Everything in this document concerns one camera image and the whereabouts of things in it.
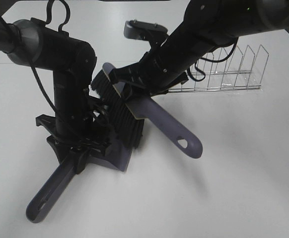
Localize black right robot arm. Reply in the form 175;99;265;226
109;0;289;99

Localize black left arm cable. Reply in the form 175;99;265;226
0;0;72;117

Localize purple hand brush black bristles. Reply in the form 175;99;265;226
91;62;203;159

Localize chrome wire dish rack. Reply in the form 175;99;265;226
169;45;270;93

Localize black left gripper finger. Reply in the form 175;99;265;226
46;135;72;165
72;149;90;175

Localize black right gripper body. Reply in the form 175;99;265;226
124;47;192;95

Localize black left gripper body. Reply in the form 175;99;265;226
36;95;112;156

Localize purple plastic dustpan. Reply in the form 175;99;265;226
25;81;145;223

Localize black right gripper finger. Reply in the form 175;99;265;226
109;63;139;83
123;80;148;101

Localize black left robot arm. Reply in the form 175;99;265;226
0;18;110;174

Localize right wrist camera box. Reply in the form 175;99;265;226
124;20;168;41

